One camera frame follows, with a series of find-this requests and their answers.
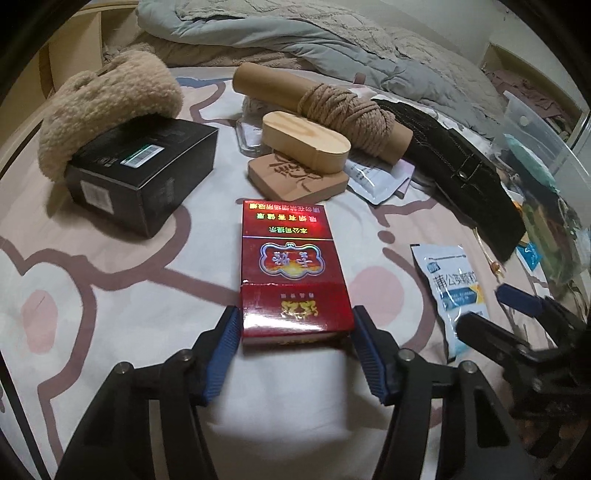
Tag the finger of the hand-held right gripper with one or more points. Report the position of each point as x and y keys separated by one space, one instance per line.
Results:
x=485 y=332
x=519 y=297

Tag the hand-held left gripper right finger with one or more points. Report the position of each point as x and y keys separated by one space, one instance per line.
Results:
x=374 y=355

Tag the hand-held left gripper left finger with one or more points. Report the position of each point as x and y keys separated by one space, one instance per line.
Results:
x=224 y=350

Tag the blue white medicine sachet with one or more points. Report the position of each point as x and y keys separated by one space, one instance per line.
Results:
x=443 y=286
x=374 y=182

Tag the red cigarette box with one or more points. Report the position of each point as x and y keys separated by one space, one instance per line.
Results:
x=286 y=258

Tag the clear plastic storage bin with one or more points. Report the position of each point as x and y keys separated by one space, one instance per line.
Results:
x=568 y=157

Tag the purple cardboard box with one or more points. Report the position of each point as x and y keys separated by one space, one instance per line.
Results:
x=402 y=189

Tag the oval wooden box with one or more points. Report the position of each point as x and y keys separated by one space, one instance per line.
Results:
x=304 y=138

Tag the small blue packet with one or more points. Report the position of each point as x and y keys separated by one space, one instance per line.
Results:
x=528 y=256

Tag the black denim garment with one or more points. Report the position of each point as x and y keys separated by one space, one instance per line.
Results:
x=461 y=184

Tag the green cloth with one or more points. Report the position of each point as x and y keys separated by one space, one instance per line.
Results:
x=531 y=161

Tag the carved wooden block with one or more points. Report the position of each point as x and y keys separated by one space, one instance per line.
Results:
x=286 y=181

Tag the black cardboard box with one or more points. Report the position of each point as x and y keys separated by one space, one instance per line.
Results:
x=138 y=184

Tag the clear plastic case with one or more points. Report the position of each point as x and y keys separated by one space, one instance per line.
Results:
x=249 y=138

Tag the wooden side shelf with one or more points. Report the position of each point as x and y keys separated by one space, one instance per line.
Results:
x=531 y=69

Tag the beige fluffy earmuffs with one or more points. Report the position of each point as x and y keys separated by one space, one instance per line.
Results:
x=120 y=87

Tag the beige fleece blanket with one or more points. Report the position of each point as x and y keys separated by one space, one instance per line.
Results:
x=184 y=53

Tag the grey quilt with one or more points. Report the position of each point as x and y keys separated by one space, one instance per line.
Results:
x=323 y=50

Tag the wooden headboard shelf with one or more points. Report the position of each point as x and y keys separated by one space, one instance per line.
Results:
x=69 y=50

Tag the beige quilted blanket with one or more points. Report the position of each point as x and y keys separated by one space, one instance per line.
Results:
x=277 y=14

